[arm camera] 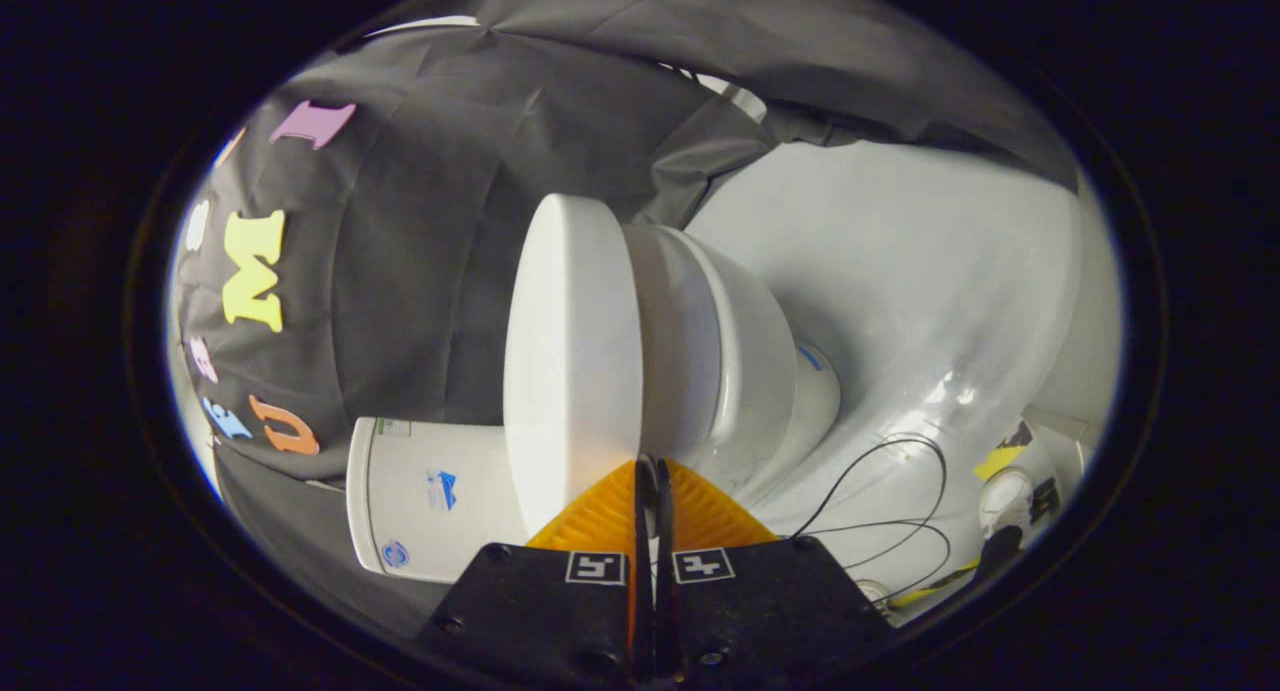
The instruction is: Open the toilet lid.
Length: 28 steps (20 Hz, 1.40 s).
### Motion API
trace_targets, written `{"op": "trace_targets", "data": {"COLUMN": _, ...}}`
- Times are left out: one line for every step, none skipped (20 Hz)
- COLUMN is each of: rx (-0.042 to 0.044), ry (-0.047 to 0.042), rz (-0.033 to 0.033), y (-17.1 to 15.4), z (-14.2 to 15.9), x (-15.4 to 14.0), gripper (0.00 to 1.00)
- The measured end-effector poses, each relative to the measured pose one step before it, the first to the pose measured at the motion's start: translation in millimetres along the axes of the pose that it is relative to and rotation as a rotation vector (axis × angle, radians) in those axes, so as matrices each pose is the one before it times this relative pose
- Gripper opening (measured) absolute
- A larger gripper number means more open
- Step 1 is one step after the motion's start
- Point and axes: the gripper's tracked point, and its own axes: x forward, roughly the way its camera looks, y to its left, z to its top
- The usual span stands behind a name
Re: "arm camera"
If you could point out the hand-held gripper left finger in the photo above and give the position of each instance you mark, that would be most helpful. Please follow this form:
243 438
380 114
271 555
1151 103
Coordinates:
530 611

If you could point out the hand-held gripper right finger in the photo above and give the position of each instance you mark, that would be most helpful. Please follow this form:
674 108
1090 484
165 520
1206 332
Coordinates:
770 611

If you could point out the white toilet lid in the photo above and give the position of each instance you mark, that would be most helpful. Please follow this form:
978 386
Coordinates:
570 361

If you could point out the white round object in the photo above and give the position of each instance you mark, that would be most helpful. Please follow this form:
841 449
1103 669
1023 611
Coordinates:
1005 501

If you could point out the black backdrop cloth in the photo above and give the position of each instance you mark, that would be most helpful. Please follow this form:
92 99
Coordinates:
420 221

